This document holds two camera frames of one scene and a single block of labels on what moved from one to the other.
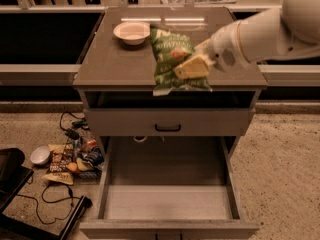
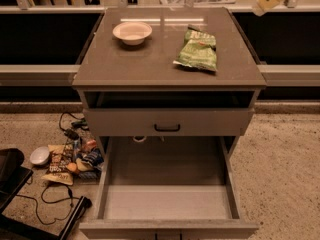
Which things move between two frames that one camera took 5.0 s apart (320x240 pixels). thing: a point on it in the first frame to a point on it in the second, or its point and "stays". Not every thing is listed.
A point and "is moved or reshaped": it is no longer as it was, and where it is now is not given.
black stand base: (13, 177) stays
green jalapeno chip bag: (168, 48) is moved or reshaped
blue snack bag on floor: (95, 157) stays
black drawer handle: (168, 130) stays
